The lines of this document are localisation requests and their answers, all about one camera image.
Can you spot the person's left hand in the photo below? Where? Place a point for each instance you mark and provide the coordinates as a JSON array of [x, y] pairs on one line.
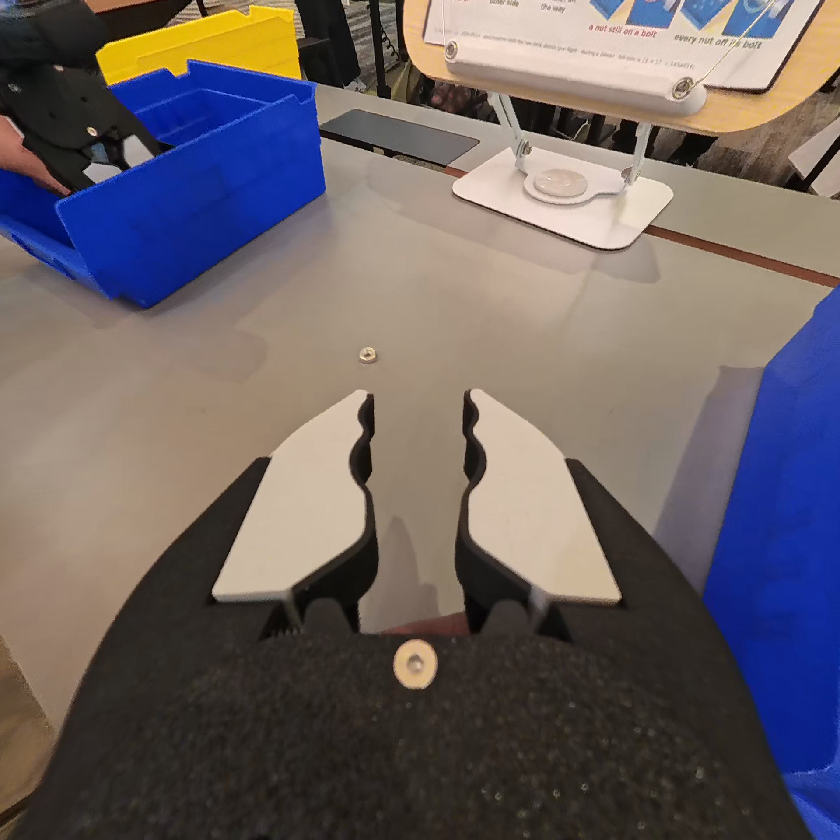
[[24, 155]]

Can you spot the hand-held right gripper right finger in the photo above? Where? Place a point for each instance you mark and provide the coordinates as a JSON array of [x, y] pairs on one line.
[[541, 525]]

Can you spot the dark flat tablet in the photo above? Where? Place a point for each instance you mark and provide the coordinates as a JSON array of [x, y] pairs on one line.
[[400, 138]]

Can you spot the person's right hand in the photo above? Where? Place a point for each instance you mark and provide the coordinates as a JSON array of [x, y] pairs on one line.
[[440, 626]]

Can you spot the yellow storage bin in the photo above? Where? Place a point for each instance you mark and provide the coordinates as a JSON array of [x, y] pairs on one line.
[[197, 46]]

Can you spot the blue divided storage bin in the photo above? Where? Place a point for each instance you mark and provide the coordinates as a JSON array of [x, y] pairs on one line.
[[210, 210]]

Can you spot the white panel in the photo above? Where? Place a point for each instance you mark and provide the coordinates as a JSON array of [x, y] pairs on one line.
[[817, 158]]

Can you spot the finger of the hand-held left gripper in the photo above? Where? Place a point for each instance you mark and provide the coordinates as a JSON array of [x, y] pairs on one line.
[[103, 171], [135, 152]]

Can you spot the silver hex nut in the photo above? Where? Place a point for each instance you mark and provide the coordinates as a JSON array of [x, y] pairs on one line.
[[368, 353]]

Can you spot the white instruction board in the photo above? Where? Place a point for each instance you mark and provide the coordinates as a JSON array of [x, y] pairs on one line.
[[565, 26]]

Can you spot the instruction sheet on stand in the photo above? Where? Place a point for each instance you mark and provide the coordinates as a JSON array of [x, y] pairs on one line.
[[420, 53]]

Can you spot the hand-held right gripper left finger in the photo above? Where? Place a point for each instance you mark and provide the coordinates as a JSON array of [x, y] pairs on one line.
[[289, 525]]

